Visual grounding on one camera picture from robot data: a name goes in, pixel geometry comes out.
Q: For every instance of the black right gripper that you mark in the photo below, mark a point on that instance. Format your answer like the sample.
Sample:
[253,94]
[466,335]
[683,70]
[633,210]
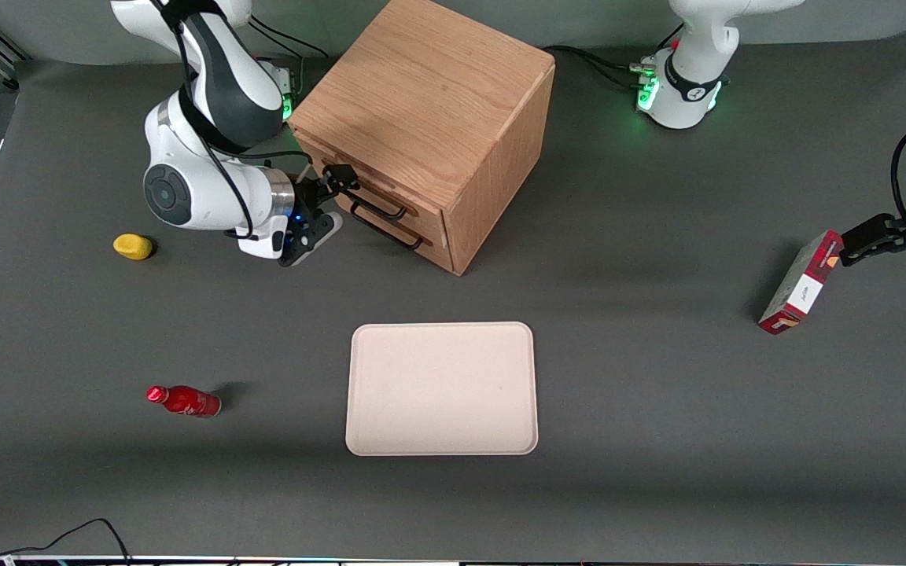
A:
[310,193]

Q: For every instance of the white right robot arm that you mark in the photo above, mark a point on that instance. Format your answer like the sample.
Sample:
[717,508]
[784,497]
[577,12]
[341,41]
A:
[209,189]

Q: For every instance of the wooden drawer cabinet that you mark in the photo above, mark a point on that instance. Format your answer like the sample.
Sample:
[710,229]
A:
[421,94]

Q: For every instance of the red white carton box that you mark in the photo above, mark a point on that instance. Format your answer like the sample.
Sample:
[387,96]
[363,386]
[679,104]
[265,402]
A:
[803,283]

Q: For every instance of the yellow lemon toy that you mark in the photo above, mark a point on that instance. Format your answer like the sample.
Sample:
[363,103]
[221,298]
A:
[133,247]

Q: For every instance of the beige rectangular tray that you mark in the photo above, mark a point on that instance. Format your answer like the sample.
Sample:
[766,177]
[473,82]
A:
[445,393]

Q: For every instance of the red bottle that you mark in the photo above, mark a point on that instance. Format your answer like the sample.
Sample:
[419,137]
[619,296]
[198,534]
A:
[185,401]

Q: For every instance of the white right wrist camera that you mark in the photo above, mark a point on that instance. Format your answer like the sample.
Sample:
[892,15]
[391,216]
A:
[327,226]

